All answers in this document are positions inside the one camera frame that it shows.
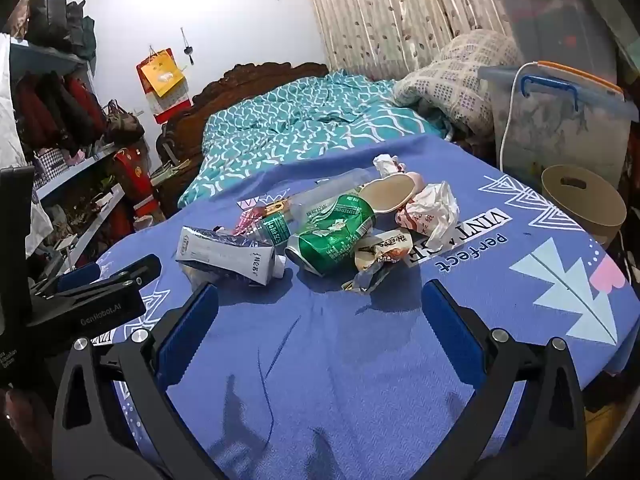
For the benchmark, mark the brown handbag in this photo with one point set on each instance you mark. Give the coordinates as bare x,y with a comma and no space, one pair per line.
122,122

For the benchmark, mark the dark hanging ornament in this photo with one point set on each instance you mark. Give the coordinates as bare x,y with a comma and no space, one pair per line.
188,51

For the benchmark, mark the yellow paper bag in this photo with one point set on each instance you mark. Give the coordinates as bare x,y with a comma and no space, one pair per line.
162,75

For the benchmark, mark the pink plastic wrapper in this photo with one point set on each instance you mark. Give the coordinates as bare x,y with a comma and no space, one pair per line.
247,222

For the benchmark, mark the white tissue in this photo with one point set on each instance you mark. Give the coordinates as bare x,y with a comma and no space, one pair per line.
387,164

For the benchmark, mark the pile of papers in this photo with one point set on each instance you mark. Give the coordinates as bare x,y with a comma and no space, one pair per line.
170,172

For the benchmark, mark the white red snack wrapper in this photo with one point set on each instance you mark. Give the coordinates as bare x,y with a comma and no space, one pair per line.
385,250

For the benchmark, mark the white orange power bank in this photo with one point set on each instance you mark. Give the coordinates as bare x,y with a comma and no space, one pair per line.
570,76

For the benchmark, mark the white red plastic bag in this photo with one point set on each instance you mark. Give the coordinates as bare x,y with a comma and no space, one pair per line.
430,212

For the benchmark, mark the clear storage box teal lid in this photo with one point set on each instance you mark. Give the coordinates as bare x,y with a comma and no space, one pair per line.
545,25

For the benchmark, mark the grey blue shelf unit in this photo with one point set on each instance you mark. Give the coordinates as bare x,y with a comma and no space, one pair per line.
45,57

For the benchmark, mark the carved wooden headboard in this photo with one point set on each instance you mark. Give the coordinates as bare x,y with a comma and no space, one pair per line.
190,110

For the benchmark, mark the red gift box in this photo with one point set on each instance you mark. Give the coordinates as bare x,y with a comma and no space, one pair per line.
135,185

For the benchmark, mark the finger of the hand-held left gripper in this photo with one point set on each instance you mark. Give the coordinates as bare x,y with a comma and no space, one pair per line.
77,277
100,305

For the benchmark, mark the crushed white paper cup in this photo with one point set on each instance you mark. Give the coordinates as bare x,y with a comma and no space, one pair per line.
387,192

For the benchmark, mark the patterned beige pillow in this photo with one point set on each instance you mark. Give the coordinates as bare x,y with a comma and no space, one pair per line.
450,80

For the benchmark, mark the red wall calendar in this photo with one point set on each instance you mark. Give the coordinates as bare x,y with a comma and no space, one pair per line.
172,107

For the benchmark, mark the dark green bag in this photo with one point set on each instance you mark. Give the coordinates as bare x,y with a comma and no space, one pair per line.
82,30

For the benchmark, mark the purple printed tablecloth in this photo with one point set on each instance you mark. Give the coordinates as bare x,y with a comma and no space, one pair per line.
310,360

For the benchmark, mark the person's left hand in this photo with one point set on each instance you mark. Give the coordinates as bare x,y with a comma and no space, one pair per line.
25,420

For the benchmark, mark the crushed green can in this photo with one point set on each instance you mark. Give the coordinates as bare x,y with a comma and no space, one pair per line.
325,240

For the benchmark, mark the black bag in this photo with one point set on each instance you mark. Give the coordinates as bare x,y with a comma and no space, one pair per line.
47,10

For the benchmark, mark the clear bottle with green label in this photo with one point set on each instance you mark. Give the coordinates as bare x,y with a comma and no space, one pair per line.
305,202

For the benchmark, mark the beige round bin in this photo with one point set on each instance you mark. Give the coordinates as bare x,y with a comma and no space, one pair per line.
575,220

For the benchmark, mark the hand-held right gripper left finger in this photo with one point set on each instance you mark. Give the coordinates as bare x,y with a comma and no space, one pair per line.
187,330

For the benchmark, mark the beige leaf print curtain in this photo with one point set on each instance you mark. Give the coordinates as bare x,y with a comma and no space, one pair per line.
390,10

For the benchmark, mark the red bags on shelf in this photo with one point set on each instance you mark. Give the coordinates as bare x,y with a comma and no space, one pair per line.
60,105

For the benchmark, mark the white squeezed tube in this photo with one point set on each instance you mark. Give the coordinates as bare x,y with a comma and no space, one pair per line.
225,255

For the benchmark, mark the teal patterned blanket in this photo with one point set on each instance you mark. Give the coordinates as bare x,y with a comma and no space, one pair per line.
300,120

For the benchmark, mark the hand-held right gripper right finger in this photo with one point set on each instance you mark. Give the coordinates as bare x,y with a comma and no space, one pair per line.
452,330

